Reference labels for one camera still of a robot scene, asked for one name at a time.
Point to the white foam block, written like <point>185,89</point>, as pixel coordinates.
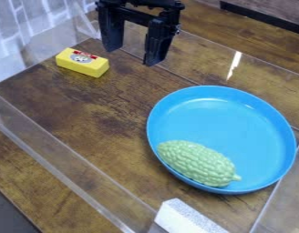
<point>178,218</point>

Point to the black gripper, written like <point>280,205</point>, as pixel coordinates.
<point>157,14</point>

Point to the green bitter melon toy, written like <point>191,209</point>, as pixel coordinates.
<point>198,162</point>

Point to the black bar on floor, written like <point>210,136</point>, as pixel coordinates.
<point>269,19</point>

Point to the blue oval tray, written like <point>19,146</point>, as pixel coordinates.
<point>236,123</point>

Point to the clear acrylic enclosure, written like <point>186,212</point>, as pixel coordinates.
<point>76,166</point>

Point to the yellow block with label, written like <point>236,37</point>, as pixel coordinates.
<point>82,62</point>

